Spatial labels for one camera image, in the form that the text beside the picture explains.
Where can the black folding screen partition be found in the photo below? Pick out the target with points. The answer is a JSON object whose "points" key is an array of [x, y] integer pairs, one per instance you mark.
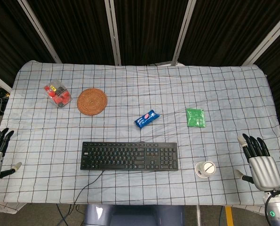
{"points": [[149, 30]]}

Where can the robot torso base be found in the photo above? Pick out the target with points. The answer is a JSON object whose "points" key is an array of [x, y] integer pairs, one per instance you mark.
{"points": [[132, 215]]}

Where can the clear box with red parts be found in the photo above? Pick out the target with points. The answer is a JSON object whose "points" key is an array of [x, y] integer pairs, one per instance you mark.
{"points": [[58, 93]]}

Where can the green sachet packet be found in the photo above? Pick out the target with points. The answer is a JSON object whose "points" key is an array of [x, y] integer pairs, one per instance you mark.
{"points": [[195, 117]]}

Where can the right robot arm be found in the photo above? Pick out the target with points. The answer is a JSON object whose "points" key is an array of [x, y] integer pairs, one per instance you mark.
{"points": [[276, 207]]}

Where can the blue snack packet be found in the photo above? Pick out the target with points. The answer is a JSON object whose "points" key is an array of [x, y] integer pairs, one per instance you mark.
{"points": [[146, 118]]}

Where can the white paper cup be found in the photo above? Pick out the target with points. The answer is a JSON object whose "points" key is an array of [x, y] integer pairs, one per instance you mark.
{"points": [[205, 169]]}

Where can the black computer keyboard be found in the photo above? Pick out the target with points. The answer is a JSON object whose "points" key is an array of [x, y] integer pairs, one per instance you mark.
{"points": [[129, 156]]}

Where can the blue checkered tablecloth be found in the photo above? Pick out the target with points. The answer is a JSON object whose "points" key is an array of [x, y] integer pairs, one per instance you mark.
{"points": [[139, 99]]}

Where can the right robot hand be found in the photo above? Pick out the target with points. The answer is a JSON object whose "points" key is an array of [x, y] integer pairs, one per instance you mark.
{"points": [[263, 169]]}

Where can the round woven rattan coaster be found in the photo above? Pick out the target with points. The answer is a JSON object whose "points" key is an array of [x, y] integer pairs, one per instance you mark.
{"points": [[92, 101]]}

